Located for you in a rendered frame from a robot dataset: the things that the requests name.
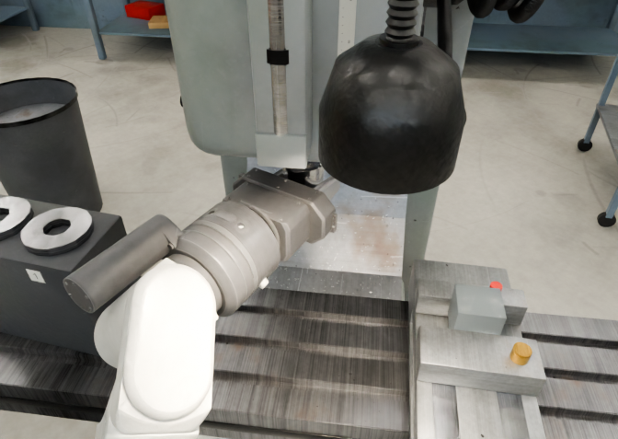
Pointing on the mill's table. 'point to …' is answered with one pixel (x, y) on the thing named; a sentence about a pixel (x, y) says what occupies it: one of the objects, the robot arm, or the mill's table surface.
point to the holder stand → (50, 269)
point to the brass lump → (520, 353)
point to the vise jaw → (476, 361)
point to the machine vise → (458, 428)
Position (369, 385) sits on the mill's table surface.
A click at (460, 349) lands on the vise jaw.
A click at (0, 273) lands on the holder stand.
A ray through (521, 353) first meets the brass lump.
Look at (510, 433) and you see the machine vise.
